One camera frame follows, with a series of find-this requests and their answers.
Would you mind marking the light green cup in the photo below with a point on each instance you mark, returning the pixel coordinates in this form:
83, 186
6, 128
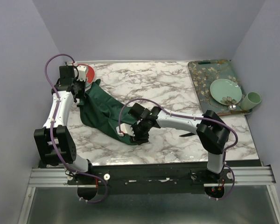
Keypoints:
251, 100

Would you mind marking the red plate with blue flower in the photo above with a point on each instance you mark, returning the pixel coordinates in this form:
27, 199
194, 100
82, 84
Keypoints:
90, 76

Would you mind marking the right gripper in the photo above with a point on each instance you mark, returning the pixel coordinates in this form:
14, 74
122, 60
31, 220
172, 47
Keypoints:
138, 139

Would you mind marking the aluminium frame rail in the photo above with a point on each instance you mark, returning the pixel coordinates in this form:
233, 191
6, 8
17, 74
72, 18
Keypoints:
241, 176

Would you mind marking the floral teal serving tray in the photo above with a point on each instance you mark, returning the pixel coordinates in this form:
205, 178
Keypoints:
203, 73

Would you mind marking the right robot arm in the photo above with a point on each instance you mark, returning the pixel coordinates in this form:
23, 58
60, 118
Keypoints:
211, 130

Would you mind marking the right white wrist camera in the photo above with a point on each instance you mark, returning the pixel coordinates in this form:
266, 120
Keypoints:
124, 129

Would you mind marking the light green plate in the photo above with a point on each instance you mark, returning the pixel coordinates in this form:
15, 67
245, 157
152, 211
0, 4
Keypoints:
226, 92

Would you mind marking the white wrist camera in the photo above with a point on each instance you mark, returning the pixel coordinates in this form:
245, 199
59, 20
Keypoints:
82, 73
124, 129

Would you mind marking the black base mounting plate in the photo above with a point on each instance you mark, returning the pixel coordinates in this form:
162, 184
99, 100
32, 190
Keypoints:
161, 188

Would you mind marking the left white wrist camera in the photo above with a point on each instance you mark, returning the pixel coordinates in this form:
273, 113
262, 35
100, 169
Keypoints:
82, 73

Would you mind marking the dark green cloth napkin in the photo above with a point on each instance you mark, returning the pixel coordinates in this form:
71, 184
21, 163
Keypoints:
100, 110

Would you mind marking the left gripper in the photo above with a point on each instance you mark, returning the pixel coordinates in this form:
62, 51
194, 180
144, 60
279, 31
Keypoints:
81, 94

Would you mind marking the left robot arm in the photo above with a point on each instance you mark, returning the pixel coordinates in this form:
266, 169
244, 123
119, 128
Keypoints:
54, 141

